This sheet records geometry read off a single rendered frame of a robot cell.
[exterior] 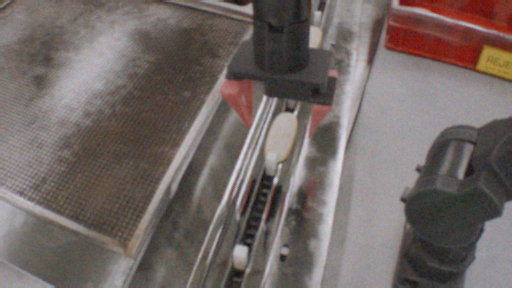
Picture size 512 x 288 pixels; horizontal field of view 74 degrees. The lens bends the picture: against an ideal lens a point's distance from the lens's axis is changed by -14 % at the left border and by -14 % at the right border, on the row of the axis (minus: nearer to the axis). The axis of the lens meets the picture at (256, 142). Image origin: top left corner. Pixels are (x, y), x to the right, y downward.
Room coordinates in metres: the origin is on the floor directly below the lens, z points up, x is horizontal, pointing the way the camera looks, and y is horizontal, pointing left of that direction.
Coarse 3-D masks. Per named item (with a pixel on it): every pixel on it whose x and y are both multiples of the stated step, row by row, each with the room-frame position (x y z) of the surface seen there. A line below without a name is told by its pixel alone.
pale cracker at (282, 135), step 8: (280, 120) 0.42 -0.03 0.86; (288, 120) 0.42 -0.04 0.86; (296, 120) 0.42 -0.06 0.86; (272, 128) 0.40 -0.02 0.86; (280, 128) 0.40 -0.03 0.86; (288, 128) 0.40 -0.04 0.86; (296, 128) 0.41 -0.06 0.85; (272, 136) 0.39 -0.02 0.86; (280, 136) 0.38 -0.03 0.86; (288, 136) 0.38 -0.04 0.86; (272, 144) 0.37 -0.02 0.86; (280, 144) 0.37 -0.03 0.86; (288, 144) 0.37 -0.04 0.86; (272, 152) 0.36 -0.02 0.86; (280, 152) 0.36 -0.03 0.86; (288, 152) 0.36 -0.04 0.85; (280, 160) 0.35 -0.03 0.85
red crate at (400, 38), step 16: (400, 0) 0.94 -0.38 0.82; (448, 16) 0.87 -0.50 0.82; (464, 16) 0.89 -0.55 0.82; (400, 32) 0.68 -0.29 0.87; (416, 32) 0.67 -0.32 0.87; (400, 48) 0.67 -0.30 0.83; (416, 48) 0.67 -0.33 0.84; (432, 48) 0.66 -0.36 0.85; (448, 48) 0.65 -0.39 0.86; (464, 48) 0.64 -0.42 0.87; (480, 48) 0.62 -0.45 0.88; (464, 64) 0.63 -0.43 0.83
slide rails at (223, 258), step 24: (312, 0) 0.85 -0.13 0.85; (312, 24) 0.73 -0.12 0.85; (264, 144) 0.38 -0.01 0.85; (264, 168) 0.34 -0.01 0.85; (288, 168) 0.34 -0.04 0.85; (240, 192) 0.30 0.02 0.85; (240, 216) 0.26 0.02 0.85; (264, 216) 0.26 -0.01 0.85; (264, 240) 0.23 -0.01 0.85; (216, 264) 0.20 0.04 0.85; (264, 264) 0.20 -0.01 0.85
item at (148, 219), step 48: (0, 0) 0.64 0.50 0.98; (144, 0) 0.70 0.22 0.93; (192, 0) 0.70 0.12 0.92; (48, 48) 0.51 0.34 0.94; (96, 48) 0.52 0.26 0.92; (144, 48) 0.53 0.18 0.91; (192, 48) 0.55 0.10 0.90; (0, 96) 0.39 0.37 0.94; (48, 96) 0.40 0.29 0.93; (144, 96) 0.42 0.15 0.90; (0, 144) 0.30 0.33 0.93; (48, 144) 0.31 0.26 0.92; (144, 144) 0.33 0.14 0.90; (192, 144) 0.34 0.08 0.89; (0, 192) 0.23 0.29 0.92; (144, 192) 0.26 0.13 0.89; (96, 240) 0.19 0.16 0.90
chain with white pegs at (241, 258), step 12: (324, 0) 0.87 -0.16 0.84; (288, 108) 0.47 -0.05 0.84; (276, 156) 0.34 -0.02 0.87; (276, 168) 0.34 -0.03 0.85; (264, 180) 0.32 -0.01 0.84; (264, 192) 0.31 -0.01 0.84; (264, 204) 0.29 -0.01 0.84; (252, 216) 0.27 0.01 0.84; (252, 240) 0.24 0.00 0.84; (240, 252) 0.20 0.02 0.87; (240, 264) 0.20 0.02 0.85
